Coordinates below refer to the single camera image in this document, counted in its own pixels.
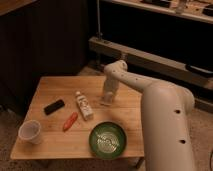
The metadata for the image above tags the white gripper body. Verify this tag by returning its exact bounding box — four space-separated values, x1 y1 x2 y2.
102 79 118 101

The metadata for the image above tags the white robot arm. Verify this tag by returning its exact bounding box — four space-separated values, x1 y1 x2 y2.
102 60 196 171

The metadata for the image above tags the green ceramic bowl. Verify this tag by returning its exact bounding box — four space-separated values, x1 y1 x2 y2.
88 121 127 160

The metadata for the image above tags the white squeeze bottle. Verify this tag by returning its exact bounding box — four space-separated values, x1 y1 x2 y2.
75 91 93 120

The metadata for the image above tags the orange toy carrot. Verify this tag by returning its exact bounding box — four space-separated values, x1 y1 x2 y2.
63 112 78 131

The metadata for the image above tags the wooden table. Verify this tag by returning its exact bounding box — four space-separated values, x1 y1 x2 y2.
9 75 162 169

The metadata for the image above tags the black rectangular block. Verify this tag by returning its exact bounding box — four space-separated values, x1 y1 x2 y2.
44 100 65 115

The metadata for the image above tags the dark wooden cabinet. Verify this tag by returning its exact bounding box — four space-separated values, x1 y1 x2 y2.
0 0 88 115

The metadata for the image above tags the white paper cup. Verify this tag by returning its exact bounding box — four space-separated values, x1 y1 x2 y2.
18 120 42 144

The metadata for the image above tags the grey metal shelf frame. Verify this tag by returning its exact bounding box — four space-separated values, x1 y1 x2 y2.
89 0 213 90

